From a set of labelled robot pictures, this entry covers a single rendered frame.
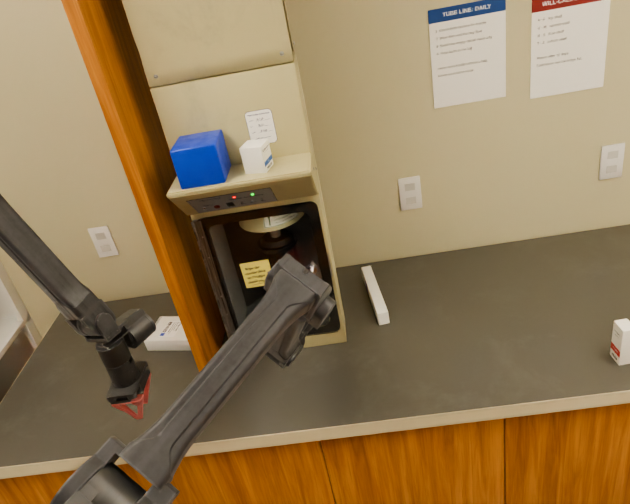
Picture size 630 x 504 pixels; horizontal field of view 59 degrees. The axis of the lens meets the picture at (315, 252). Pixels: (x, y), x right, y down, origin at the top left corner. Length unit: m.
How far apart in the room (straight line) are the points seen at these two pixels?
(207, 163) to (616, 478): 1.30
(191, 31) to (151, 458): 0.86
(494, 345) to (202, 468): 0.82
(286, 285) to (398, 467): 0.88
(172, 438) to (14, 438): 1.07
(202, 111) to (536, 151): 1.06
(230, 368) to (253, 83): 0.72
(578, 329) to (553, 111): 0.66
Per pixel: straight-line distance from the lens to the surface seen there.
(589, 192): 2.02
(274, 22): 1.24
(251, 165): 1.24
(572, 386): 1.46
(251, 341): 0.72
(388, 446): 1.48
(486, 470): 1.60
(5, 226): 1.13
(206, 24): 1.26
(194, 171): 1.23
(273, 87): 1.26
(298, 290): 0.75
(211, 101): 1.29
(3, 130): 1.98
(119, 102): 1.27
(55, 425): 1.70
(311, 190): 1.28
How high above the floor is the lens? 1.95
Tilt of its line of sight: 30 degrees down
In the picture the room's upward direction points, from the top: 11 degrees counter-clockwise
